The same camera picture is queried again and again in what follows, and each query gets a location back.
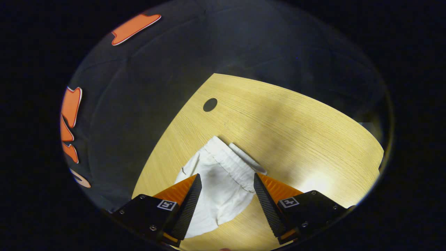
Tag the black backdrop cloth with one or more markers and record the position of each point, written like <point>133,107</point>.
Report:
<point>139,104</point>

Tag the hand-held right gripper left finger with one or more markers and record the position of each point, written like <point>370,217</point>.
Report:
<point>190,205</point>

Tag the white jeans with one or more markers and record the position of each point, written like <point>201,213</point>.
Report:
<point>224,188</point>

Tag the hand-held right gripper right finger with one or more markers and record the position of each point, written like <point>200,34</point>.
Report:
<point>268,205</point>

